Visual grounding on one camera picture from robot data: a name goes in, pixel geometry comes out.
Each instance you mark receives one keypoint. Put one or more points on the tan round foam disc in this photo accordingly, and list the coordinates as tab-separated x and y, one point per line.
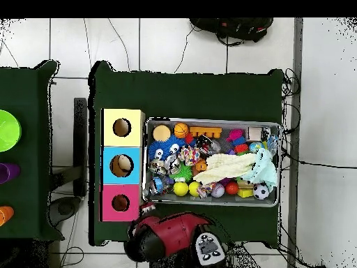
161	133

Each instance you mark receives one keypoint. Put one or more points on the shallow clear mesh bin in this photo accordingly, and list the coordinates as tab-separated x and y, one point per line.
251	203

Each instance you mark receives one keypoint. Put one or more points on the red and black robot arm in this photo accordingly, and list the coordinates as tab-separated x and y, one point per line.
173	231

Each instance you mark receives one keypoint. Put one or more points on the orange toy basketball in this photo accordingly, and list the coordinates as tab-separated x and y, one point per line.
181	130

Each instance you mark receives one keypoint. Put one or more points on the cream waffle cloth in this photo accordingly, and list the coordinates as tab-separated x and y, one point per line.
226	167

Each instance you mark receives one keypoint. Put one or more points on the crushed clear water bottle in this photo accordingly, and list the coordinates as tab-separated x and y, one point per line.
156	185

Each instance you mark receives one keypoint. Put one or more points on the mint green waffle cloth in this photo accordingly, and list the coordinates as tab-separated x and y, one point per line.
265	167

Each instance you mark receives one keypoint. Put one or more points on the lime green bowl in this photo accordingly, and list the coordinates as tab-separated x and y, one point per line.
8	131

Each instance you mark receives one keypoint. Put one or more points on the wooden box with three holes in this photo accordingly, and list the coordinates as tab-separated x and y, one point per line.
108	139

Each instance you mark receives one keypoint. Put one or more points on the purple cup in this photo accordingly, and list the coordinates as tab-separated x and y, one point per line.
9	173

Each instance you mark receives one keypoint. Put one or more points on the dark green table cloth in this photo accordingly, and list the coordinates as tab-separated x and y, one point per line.
181	97
28	181

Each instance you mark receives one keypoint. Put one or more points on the orange cup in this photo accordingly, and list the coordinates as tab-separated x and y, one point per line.
5	215

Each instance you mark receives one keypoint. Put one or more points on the orange plastic building block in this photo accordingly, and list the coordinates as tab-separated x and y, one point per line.
205	131

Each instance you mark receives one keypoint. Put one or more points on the yellow ball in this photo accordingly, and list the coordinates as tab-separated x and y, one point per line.
180	189

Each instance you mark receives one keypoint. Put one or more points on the small soccer ball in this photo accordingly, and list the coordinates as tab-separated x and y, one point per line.
261	191

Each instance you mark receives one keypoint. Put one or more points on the blue fuzzy monster toy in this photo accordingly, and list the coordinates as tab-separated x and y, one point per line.
164	148

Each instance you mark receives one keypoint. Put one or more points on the green spiky ball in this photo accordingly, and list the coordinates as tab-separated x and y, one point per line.
181	172

